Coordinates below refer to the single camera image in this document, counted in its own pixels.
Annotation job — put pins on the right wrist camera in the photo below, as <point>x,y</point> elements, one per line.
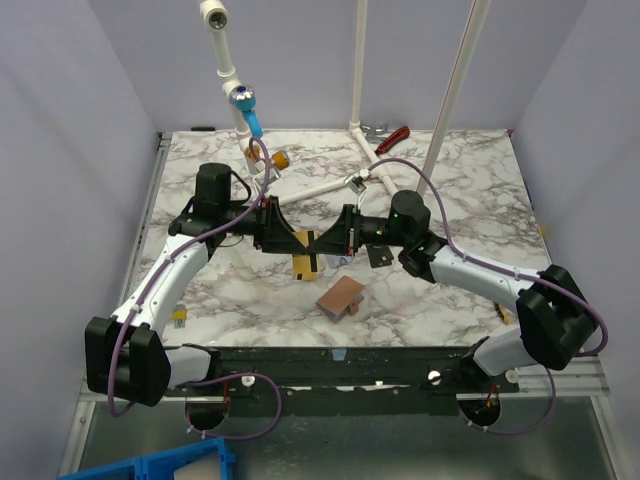
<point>357,182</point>

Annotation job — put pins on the metal clamp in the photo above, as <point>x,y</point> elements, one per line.
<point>374,131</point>

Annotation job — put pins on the silver VIP card stack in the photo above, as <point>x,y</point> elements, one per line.
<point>335,261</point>

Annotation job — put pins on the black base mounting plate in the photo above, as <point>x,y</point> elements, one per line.
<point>351,381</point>

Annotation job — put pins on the blue valve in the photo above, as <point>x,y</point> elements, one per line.
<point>243,98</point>

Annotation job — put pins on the gold credit card stack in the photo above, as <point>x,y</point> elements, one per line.
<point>305,267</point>

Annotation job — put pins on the pink leather card holder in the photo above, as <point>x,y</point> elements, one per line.
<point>342,299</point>

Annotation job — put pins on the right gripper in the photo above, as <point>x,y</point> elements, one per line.
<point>355,228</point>

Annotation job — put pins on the black VIP card stack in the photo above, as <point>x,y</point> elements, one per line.
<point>379,256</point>

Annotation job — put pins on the single gold card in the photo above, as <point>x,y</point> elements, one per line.
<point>306,238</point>

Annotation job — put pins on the blue plastic bin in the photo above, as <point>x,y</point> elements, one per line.
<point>164,464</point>

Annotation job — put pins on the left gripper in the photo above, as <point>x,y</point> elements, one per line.
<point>272,232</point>

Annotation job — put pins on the white PVC pipe frame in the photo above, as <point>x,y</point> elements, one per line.
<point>216,20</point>

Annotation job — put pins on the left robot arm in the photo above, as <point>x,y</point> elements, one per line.
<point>125,356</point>

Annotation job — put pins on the yellow handled pliers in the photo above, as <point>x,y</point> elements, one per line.
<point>502,315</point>

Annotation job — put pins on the orange valve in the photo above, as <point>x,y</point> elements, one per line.
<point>255,160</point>

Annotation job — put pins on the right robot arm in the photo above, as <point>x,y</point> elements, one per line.
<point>553,321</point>

